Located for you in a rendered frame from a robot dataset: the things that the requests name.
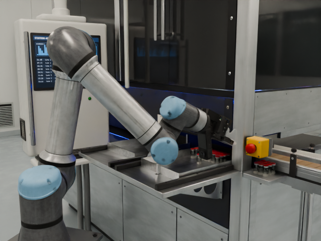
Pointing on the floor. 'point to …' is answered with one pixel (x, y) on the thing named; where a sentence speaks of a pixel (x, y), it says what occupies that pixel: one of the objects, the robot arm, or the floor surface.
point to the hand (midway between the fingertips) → (232, 144)
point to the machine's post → (243, 115)
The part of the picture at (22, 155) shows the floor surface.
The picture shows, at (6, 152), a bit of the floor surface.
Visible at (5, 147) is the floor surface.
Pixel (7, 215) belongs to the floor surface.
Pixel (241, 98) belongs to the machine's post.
